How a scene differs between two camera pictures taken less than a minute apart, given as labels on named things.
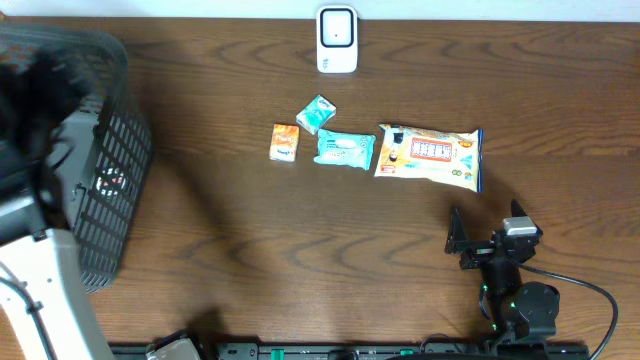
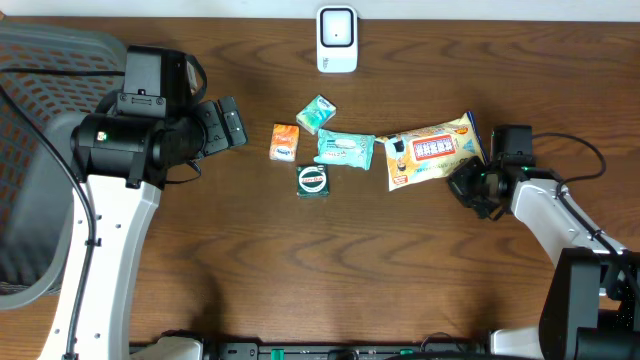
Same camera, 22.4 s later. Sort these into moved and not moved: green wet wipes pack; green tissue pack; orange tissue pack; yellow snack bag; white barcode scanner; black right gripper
Moved: yellow snack bag; black right gripper
Not moved: orange tissue pack; green tissue pack; white barcode scanner; green wet wipes pack
